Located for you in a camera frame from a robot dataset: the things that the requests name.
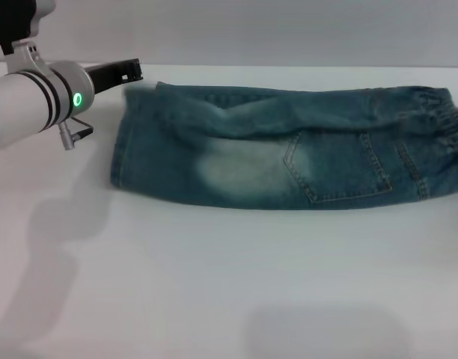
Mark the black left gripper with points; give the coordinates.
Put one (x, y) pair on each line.
(107, 75)

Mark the blue denim shorts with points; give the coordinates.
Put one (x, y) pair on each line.
(251, 149)

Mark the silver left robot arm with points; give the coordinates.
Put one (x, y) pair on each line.
(27, 97)

